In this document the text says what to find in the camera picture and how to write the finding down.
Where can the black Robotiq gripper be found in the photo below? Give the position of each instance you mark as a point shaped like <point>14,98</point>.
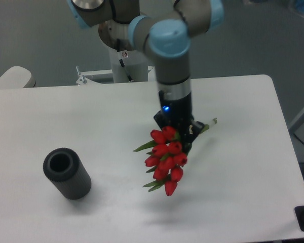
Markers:
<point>178,114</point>

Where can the red tulip bouquet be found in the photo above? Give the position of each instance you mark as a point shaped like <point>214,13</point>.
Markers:
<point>166,158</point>

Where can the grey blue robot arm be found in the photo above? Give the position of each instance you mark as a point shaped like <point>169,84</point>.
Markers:
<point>166,42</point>

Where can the dark grey ribbed vase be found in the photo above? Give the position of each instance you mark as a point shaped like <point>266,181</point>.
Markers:
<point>66,172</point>

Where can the white chair seat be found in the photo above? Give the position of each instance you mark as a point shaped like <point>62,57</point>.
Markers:
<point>17,77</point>

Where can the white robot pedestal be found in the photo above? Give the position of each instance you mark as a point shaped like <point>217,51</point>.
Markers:
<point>127,64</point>

